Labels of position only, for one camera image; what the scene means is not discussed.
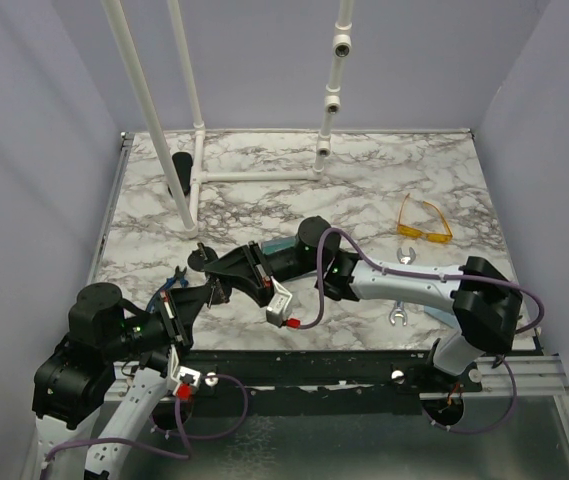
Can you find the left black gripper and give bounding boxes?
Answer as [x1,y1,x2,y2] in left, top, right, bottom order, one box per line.
[105,282,213,360]

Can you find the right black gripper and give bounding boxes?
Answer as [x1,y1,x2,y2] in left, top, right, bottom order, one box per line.
[204,243,324,310]

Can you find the blue-grey glasses case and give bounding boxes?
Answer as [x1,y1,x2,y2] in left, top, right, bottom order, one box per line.
[260,236,295,255]

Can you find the black cylinder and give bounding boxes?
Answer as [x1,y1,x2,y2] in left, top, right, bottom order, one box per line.
[172,151,193,196]

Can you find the blue cloth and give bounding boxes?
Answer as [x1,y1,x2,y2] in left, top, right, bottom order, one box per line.
[423,306,459,328]

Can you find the black wire-frame sunglasses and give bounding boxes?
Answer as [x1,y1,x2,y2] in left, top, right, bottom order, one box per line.
[187,242,230,307]

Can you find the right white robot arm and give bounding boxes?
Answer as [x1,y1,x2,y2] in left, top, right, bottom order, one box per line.
[203,216,522,391]

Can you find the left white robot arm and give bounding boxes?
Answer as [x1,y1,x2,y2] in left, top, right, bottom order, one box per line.
[32,283,213,479]

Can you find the orange sunglasses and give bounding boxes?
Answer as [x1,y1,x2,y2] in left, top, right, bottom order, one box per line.
[396,193,454,244]

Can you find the silver wrench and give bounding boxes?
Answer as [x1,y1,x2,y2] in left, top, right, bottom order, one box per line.
[389,247,416,326]

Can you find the blue-handled pliers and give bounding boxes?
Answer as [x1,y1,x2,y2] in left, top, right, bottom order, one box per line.
[145,266,189,313]

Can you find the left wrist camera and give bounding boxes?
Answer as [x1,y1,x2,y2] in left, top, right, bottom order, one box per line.
[166,346,203,402]

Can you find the white PVC pipe frame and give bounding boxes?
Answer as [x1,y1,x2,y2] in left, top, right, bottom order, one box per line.
[101,1,354,238]

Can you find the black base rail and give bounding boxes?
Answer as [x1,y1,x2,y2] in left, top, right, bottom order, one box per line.
[180,350,482,418]

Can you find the aluminium extrusion rail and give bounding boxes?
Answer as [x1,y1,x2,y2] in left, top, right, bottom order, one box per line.
[477,355,569,398]

